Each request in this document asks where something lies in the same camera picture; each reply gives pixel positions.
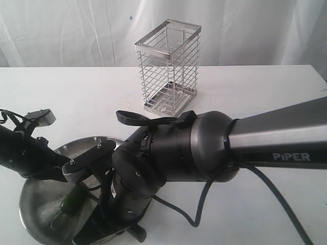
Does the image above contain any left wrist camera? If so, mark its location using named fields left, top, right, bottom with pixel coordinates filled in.
left=25, top=109, right=56, bottom=127

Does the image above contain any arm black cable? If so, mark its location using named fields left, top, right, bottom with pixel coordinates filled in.
left=0, top=109, right=51, bottom=138
left=116, top=109, right=315, bottom=245

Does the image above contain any black handled knife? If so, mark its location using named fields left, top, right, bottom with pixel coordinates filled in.
left=126, top=218, right=147, bottom=243

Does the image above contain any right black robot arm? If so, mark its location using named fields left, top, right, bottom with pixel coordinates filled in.
left=72, top=97, right=326, bottom=244

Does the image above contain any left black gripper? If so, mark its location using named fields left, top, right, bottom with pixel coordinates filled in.
left=25, top=137, right=69, bottom=182

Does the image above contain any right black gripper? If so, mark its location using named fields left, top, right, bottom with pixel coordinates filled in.
left=73, top=171, right=152, bottom=244

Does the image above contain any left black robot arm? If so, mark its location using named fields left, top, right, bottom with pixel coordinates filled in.
left=1, top=126, right=69, bottom=182

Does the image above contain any wire mesh utensil holder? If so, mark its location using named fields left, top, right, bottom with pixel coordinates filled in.
left=135, top=19, right=201, bottom=116

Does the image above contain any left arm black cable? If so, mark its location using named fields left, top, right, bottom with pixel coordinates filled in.
left=0, top=109, right=51, bottom=138

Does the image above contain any green chili pepper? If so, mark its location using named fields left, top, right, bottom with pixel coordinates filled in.
left=50, top=186, right=87, bottom=230

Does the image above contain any round steel plate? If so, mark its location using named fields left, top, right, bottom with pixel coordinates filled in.
left=19, top=136, right=154, bottom=245

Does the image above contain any white backdrop curtain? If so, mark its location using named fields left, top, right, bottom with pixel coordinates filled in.
left=1, top=1, right=326, bottom=78

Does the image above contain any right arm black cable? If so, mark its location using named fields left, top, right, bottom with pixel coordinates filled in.
left=116, top=109, right=315, bottom=245

